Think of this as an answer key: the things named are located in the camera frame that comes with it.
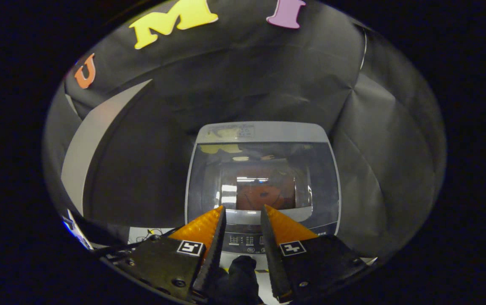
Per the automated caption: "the thin white cable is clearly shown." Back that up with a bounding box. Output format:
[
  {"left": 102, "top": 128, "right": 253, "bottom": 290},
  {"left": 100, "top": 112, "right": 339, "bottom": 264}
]
[{"left": 360, "top": 28, "right": 369, "bottom": 71}]

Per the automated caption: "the grey washing machine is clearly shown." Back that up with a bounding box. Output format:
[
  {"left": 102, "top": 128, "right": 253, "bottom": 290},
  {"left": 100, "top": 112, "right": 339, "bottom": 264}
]
[{"left": 185, "top": 122, "right": 342, "bottom": 272}]

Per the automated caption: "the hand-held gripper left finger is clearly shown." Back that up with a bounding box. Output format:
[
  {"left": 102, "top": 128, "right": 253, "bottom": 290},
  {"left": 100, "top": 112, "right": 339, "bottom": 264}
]
[{"left": 124, "top": 205, "right": 227, "bottom": 302}]

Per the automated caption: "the black cable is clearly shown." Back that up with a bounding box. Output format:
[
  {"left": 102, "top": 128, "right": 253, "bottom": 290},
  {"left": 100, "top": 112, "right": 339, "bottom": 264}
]
[{"left": 92, "top": 228, "right": 181, "bottom": 258}]

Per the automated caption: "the white and blue object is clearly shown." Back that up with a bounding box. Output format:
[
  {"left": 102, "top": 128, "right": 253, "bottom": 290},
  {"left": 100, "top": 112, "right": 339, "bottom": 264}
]
[{"left": 62, "top": 209, "right": 94, "bottom": 251}]

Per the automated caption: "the grey cabinet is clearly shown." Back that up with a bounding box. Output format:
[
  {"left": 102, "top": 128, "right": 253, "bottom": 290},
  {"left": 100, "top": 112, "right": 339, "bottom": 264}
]
[{"left": 60, "top": 79, "right": 197, "bottom": 231}]

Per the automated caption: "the black backdrop cloth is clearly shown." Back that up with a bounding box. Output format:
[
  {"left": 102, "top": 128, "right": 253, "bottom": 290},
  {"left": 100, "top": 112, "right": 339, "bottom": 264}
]
[{"left": 43, "top": 0, "right": 447, "bottom": 258}]

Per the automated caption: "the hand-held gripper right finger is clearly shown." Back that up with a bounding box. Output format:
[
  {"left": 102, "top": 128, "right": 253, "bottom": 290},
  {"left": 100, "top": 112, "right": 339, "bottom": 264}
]
[{"left": 261, "top": 205, "right": 368, "bottom": 302}]

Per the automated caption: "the orange polo shirt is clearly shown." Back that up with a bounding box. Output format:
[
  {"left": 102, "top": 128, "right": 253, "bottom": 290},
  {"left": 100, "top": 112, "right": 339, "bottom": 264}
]
[{"left": 236, "top": 169, "right": 297, "bottom": 211}]

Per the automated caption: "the dark cloth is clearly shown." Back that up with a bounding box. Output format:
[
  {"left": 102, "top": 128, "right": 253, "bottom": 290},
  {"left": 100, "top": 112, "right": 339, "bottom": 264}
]
[{"left": 214, "top": 255, "right": 261, "bottom": 305}]

